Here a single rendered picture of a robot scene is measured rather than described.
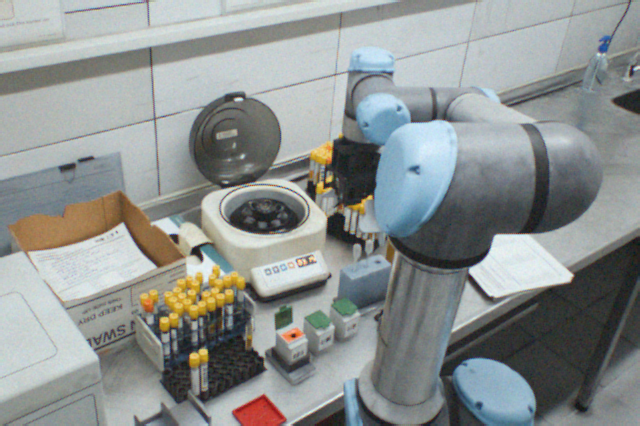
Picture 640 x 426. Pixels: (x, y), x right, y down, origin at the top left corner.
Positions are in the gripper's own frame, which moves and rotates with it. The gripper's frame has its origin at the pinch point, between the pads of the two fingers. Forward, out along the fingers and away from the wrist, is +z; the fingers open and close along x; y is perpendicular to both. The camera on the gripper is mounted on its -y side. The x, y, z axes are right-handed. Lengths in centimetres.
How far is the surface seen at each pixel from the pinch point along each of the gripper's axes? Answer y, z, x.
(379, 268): -5.0, 11.0, 1.9
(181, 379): 39.0, 18.5, 2.4
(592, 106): -136, 21, -43
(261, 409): 29.3, 20.7, 13.8
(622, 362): -139, 108, -1
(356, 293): 0.4, 15.2, 2.0
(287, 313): 18.7, 10.5, 4.5
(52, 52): 41, -25, -44
